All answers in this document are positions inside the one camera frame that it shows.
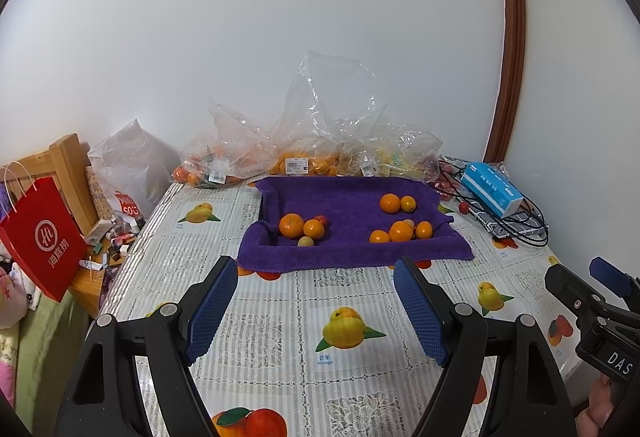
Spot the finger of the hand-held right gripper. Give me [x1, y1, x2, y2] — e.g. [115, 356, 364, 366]
[544, 263, 608, 318]
[588, 257, 640, 300]

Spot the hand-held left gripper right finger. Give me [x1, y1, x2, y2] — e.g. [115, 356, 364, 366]
[392, 256, 573, 437]

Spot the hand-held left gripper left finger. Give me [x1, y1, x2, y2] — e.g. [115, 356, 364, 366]
[52, 255, 240, 437]

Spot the purple towel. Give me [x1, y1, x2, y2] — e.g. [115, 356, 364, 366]
[236, 176, 475, 274]

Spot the person's right hand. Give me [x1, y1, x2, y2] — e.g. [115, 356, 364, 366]
[575, 374, 621, 437]

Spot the grey patterned pouch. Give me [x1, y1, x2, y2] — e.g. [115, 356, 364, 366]
[470, 210, 546, 238]

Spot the cluster of small bottles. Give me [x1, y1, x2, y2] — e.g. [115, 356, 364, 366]
[82, 212, 148, 273]

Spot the blue tissue pack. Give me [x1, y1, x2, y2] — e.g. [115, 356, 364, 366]
[460, 161, 525, 219]

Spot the wooden nightstand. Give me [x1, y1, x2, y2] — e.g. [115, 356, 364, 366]
[67, 217, 146, 318]

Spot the clear bag of red fruit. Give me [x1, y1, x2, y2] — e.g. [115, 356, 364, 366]
[430, 157, 468, 198]

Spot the clear bag of oranges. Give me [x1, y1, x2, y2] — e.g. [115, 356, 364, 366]
[172, 100, 273, 190]

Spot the clear bag of yellow fruit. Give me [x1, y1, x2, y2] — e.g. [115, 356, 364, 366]
[340, 122, 443, 180]

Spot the floral paper bag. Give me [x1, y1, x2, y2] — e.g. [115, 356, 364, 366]
[84, 166, 115, 224]

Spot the white plastic bag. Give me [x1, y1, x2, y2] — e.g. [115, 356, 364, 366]
[87, 120, 173, 224]

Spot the green bedding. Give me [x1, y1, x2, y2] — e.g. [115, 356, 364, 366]
[15, 294, 93, 418]

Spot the red paper bag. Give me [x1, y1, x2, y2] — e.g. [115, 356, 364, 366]
[0, 161, 88, 303]

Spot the pink white plush toy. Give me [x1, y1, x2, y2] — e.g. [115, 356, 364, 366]
[0, 262, 43, 330]

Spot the tall clear plastic bag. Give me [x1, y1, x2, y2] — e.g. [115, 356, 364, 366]
[270, 50, 391, 178]

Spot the pink cloth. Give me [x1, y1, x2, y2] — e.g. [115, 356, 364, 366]
[0, 322, 23, 410]

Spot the black cable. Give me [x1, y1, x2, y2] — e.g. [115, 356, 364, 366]
[437, 157, 551, 249]

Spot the brown wooden door frame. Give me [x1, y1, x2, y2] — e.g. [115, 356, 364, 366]
[482, 0, 527, 163]

